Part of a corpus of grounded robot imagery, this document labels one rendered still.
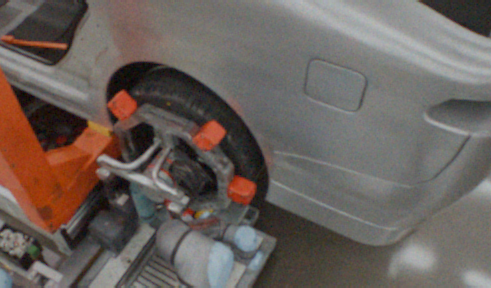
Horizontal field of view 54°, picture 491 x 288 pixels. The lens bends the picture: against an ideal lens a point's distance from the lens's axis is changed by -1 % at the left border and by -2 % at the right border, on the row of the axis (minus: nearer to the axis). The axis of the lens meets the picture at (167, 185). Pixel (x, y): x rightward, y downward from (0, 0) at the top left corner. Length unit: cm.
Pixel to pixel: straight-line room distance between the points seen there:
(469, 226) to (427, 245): 27
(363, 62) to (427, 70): 15
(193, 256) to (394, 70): 69
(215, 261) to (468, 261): 195
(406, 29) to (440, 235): 185
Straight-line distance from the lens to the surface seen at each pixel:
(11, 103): 181
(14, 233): 240
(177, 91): 183
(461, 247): 302
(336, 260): 278
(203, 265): 127
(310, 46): 139
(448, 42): 135
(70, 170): 226
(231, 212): 261
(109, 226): 243
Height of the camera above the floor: 245
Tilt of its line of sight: 55 degrees down
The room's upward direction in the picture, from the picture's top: 11 degrees counter-clockwise
